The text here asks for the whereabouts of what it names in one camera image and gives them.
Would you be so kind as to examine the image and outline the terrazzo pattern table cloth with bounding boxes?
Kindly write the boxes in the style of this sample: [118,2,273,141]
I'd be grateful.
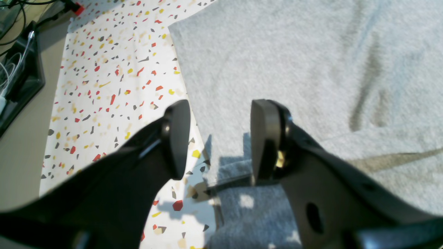
[39,0,216,249]

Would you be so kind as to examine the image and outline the black cables behind table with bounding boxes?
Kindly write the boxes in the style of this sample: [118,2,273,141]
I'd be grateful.
[0,0,70,45]

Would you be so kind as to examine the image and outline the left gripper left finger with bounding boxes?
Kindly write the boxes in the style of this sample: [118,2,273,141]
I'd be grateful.
[1,100,190,249]

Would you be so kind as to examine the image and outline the grey T-shirt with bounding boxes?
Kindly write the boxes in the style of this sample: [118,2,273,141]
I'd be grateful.
[169,0,443,249]

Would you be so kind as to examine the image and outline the red clamp left corner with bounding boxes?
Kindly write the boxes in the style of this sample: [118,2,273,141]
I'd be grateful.
[61,0,84,16]

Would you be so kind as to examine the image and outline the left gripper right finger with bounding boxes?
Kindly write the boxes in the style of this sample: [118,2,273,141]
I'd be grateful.
[250,99,443,249]

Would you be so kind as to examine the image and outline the black equipment box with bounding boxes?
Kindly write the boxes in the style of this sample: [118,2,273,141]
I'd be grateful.
[0,21,45,136]

